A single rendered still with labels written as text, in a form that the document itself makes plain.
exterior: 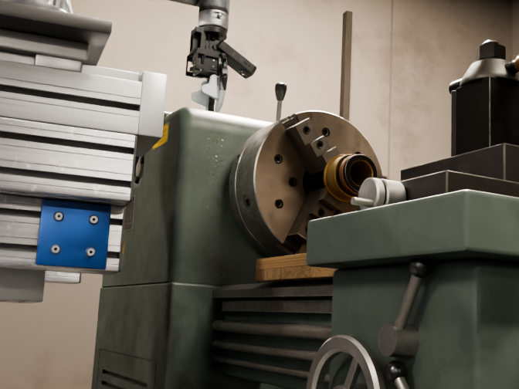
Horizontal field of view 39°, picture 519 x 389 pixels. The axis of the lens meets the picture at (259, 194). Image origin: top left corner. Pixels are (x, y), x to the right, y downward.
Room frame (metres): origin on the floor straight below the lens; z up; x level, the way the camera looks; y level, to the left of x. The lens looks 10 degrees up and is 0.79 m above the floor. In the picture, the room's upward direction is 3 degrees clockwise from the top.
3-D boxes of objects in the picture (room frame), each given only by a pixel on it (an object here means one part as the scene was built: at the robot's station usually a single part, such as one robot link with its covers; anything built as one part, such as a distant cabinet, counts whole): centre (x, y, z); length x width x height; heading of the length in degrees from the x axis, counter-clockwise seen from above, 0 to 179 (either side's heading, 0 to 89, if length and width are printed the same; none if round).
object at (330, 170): (1.40, -0.17, 1.08); 0.09 x 0.09 x 0.09; 26
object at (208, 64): (1.72, 0.14, 1.43); 0.09 x 0.08 x 0.12; 116
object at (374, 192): (0.86, -0.14, 0.95); 0.07 x 0.04 x 0.04; 116
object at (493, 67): (0.94, -0.30, 1.14); 0.08 x 0.08 x 0.03
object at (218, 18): (1.72, 0.14, 1.51); 0.08 x 0.08 x 0.05
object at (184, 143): (1.89, 0.09, 1.06); 0.59 x 0.48 x 0.39; 26
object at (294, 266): (1.29, -0.23, 0.89); 0.36 x 0.30 x 0.04; 116
